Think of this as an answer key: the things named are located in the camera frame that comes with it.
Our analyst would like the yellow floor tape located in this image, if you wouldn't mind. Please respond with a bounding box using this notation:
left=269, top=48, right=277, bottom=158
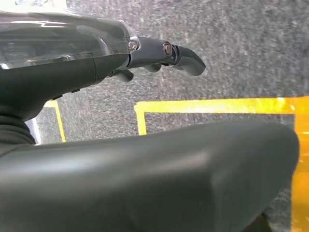
left=44, top=100, right=66, bottom=144
left=133, top=96, right=309, bottom=232

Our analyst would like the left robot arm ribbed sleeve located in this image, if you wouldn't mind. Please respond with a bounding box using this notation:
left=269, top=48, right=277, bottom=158
left=0, top=105, right=36, bottom=148

